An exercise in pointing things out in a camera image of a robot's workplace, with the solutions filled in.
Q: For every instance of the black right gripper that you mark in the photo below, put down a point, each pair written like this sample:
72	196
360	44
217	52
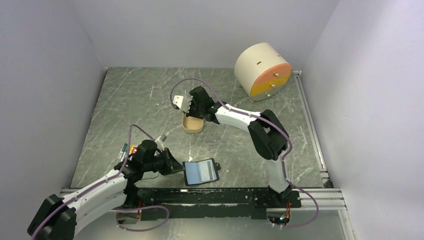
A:
190	113

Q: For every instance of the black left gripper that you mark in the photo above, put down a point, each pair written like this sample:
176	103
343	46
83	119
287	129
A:
171	164

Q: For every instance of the black leather card holder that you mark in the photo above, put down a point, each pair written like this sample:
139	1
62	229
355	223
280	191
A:
201	172

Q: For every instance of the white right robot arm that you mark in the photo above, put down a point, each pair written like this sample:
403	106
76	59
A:
269	137

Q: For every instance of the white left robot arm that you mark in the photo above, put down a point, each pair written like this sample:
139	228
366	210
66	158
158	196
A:
61	218

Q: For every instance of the rainbow striped card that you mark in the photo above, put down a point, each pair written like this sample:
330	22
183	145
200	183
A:
126	149

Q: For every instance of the beige oval tray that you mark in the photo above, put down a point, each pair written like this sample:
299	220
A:
192	125

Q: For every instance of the cream round drawer cabinet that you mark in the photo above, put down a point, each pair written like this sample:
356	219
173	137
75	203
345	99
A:
261	71

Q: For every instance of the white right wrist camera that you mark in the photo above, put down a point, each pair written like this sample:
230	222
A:
182	103

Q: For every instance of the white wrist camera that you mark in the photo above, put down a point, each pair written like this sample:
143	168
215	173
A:
160	141
182	103

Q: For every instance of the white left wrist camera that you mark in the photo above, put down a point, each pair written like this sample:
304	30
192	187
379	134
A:
160	141

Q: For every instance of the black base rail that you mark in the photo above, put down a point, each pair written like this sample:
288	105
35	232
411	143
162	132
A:
185	203

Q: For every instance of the aluminium side rail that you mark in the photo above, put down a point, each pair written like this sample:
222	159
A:
323	171

